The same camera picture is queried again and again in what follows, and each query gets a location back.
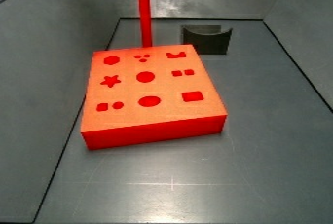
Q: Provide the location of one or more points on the black curved holder bracket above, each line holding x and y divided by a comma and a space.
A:
209, 38

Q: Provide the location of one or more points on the long red arch peg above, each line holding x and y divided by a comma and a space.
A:
146, 26

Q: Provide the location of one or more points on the orange shape sorter board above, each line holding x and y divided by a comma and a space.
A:
149, 94

